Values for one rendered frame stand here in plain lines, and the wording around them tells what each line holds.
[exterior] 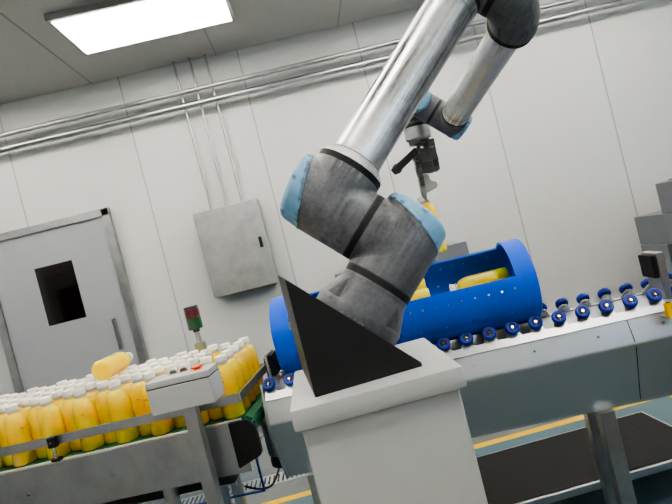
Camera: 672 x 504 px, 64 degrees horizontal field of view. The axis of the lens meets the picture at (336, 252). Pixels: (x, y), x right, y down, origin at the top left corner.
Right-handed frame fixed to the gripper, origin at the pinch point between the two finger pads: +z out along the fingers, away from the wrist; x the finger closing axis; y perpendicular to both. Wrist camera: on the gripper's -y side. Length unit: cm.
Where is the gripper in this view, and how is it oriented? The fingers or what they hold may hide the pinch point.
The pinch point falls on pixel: (423, 198)
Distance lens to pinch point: 193.0
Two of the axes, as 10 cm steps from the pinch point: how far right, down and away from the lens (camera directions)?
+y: 9.8, -1.8, -1.1
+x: 1.0, -0.5, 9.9
